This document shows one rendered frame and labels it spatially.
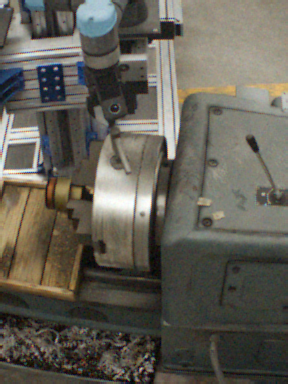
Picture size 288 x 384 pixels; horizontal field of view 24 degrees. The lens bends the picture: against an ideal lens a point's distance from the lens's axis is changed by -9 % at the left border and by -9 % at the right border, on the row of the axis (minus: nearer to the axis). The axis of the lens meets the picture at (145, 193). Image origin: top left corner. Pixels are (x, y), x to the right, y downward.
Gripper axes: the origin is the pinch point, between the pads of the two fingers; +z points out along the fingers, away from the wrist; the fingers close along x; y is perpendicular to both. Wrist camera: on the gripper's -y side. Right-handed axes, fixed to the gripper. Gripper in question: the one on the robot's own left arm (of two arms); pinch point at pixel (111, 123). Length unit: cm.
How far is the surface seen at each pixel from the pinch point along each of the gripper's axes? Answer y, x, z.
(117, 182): -8.3, 1.8, 9.6
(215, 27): 176, -97, 158
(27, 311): -10, 35, 60
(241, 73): 131, -93, 153
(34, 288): -12, 29, 40
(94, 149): 5.6, 3.8, 15.1
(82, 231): -11.7, 11.7, 19.3
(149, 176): -9.4, -4.9, 9.2
